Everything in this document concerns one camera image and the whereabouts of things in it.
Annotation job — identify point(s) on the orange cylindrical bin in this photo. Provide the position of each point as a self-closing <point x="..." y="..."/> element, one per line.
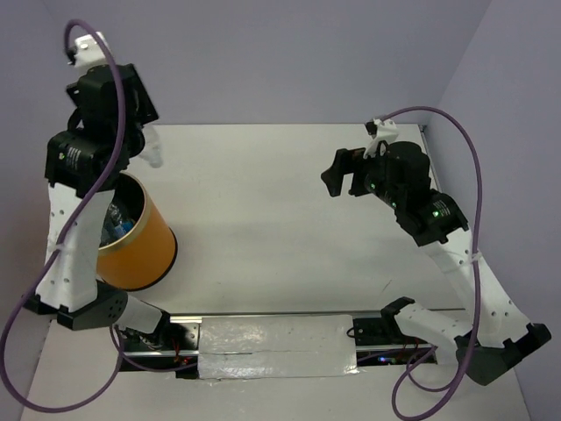
<point x="144" y="254"/>

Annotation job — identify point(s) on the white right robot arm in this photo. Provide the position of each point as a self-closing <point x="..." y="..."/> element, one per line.
<point x="503" y="337"/>

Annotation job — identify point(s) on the clear bottle blue label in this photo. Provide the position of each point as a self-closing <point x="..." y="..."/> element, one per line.
<point x="117" y="223"/>

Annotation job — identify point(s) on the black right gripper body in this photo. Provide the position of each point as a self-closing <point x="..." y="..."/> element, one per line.
<point x="375" y="182"/>

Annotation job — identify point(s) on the silver foil tape patch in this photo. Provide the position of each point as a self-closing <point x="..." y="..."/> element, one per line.
<point x="276" y="347"/>

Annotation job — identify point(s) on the clear bottle green label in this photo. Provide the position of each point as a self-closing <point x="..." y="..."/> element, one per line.
<point x="151" y="152"/>

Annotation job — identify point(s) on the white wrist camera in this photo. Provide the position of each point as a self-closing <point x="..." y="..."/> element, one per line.
<point x="380" y="130"/>
<point x="85" y="54"/>

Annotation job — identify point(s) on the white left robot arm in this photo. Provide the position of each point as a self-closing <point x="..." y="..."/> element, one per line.
<point x="83" y="164"/>

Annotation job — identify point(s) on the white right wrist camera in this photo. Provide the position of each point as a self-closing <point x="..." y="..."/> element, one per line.
<point x="380" y="130"/>

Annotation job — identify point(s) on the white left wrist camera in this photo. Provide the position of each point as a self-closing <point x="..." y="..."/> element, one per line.
<point x="85" y="54"/>

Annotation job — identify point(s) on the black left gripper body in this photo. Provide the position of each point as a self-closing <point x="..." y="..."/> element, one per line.
<point x="146" y="116"/>

